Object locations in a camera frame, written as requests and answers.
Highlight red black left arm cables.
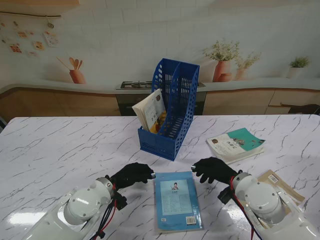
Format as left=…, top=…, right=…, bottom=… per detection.
left=92, top=183, right=120, bottom=240

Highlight light blue paperback book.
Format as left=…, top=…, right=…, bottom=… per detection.
left=152, top=171, right=204, bottom=234

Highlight blue perforated plastic file holder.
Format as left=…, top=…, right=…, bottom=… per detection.
left=137, top=57, right=201, bottom=162

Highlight red black right arm cables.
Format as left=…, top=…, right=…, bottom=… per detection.
left=228, top=176, right=262, bottom=240

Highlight white and yellow book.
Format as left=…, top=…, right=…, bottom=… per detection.
left=131, top=88, right=168, bottom=135

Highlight white and teal book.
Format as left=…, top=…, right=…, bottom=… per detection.
left=206, top=127, right=266, bottom=165

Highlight red black arm cables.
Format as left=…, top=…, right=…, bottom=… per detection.
left=92, top=183, right=120, bottom=240
left=228, top=176, right=262, bottom=240

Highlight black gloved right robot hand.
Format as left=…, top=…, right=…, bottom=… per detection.
left=191, top=157, right=240, bottom=184

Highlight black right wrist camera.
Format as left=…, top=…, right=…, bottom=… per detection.
left=217, top=187, right=236, bottom=205

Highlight beige book with barcode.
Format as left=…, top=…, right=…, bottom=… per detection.
left=256, top=169, right=306, bottom=230

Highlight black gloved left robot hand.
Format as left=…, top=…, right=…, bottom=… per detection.
left=109, top=162, right=156, bottom=190

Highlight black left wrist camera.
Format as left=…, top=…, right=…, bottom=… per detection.
left=113, top=191, right=128, bottom=211

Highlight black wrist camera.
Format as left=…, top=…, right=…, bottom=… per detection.
left=217, top=187, right=236, bottom=205
left=113, top=191, right=128, bottom=211

